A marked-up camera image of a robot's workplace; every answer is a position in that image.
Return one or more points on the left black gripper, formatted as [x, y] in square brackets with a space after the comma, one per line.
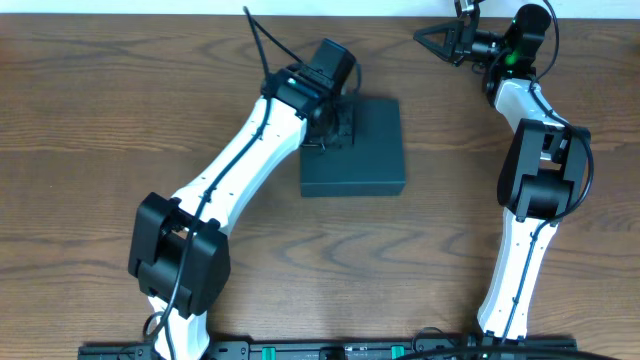
[333, 128]

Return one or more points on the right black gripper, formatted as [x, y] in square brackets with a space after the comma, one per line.
[455, 40]

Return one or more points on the dark green box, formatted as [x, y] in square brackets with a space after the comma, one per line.
[364, 158]

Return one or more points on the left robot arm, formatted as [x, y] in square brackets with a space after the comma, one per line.
[180, 245]

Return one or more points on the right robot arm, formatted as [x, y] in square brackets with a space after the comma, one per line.
[549, 167]

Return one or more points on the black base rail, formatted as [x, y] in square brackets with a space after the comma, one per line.
[241, 350]

